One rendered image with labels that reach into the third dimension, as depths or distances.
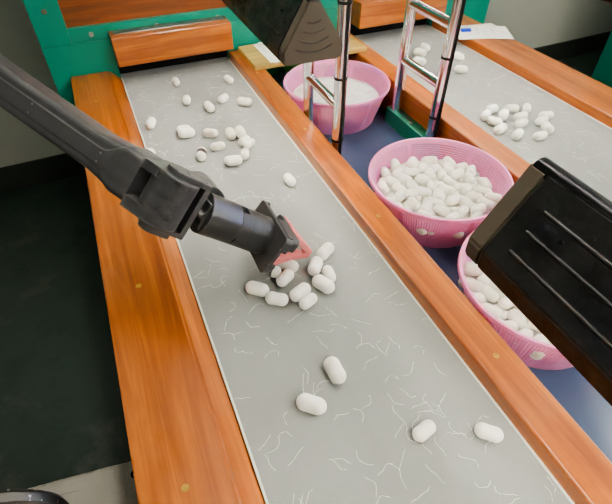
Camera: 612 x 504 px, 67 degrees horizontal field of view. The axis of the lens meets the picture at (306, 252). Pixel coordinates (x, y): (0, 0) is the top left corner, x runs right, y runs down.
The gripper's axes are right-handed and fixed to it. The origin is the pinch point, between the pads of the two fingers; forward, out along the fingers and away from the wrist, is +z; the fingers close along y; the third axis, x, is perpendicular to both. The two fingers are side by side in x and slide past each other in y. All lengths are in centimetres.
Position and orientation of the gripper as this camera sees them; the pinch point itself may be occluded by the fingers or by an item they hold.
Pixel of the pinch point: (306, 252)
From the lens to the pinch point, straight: 73.5
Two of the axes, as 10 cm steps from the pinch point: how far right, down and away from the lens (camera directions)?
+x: -6.0, 7.3, 3.4
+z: 7.0, 2.7, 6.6
